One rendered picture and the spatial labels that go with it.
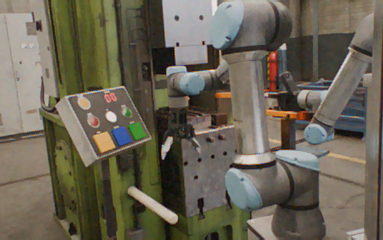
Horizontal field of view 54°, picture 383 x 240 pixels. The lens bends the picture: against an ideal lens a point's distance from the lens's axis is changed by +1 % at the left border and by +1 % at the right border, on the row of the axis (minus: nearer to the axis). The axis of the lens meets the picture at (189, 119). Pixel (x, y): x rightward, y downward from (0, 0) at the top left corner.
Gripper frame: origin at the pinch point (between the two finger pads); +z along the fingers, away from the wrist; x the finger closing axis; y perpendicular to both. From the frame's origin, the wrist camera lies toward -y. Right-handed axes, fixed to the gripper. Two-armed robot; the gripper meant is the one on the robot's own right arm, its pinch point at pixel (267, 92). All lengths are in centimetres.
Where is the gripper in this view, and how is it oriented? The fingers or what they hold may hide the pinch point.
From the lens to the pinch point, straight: 174.3
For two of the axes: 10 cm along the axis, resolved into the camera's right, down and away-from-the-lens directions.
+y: 1.0, 9.8, 1.7
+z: -5.4, -0.9, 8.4
